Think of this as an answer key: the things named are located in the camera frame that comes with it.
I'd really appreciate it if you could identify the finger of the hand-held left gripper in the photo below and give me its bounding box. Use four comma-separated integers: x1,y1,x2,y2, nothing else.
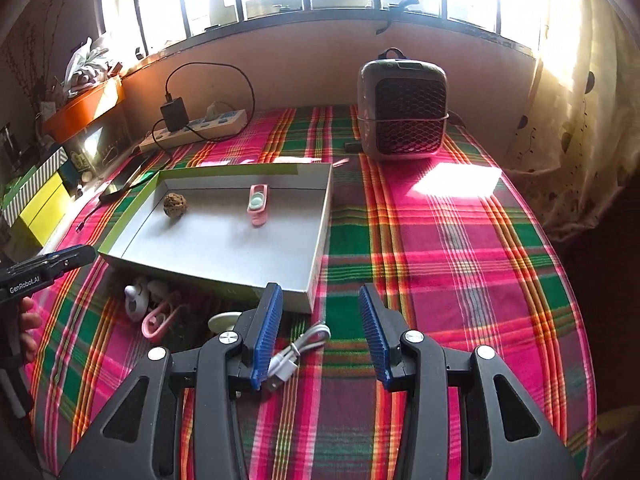
22,244,97,276

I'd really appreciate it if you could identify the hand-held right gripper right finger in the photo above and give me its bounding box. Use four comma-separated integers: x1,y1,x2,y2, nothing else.
358,283,583,480

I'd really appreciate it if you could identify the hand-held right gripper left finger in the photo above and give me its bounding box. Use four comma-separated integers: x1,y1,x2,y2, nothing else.
59,282,283,480

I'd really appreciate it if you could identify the white USB cable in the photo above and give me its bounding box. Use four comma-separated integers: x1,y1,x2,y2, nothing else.
262,322,332,393

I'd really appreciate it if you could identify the green white spool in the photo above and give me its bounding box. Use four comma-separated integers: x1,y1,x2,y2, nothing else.
209,312,242,335

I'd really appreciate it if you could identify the white oval gadget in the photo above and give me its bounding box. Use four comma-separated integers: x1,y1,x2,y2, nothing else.
123,277,169,322

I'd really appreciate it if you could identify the white cardboard box green rim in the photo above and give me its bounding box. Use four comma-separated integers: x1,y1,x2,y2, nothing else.
97,162,334,314

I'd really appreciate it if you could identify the large brown walnut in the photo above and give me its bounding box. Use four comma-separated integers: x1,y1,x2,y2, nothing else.
163,192,188,218

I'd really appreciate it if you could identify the pink nail clipper case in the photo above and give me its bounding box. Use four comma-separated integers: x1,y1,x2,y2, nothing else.
246,185,271,227

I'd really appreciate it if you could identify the person's left hand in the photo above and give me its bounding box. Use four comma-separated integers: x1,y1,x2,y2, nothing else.
17,297,44,363

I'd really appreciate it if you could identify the yellow green box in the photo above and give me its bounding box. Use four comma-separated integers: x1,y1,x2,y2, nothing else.
2,180,71,249

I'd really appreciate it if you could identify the striped box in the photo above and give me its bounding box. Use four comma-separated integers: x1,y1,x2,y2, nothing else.
0,147,68,226

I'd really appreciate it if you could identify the black smartphone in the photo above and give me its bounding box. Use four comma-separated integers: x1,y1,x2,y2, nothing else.
98,155,151,198

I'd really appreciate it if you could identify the pink plastic clip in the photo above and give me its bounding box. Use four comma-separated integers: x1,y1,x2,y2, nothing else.
141,300,182,339

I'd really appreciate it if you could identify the plaid blanket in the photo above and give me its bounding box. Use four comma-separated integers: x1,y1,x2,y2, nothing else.
22,102,598,480

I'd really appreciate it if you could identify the dark glossy box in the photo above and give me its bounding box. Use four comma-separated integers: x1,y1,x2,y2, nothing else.
62,112,133,181

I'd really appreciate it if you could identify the orange box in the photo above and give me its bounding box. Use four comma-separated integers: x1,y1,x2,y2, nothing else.
41,77,126,143

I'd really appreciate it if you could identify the black charger brick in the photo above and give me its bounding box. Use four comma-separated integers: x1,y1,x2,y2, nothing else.
160,100,190,132

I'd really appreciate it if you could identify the white power strip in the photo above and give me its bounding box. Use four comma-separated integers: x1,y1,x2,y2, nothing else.
138,108,249,153

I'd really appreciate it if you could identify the white plastic bag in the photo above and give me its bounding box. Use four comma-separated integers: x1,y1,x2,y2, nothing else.
62,37,121,96

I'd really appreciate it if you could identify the dried twig decoration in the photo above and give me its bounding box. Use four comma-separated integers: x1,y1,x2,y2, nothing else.
2,0,71,111

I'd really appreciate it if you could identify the grey portable heater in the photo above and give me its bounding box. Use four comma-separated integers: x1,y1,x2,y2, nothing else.
356,47,453,162

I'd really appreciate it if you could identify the beige patterned curtain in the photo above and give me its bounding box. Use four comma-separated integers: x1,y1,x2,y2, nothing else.
505,0,640,241

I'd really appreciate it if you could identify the black phone cable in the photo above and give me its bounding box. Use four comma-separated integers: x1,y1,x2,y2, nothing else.
75,196,108,232

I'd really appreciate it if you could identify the black charger cable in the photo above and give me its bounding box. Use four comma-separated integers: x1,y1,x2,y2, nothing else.
150,62,256,150

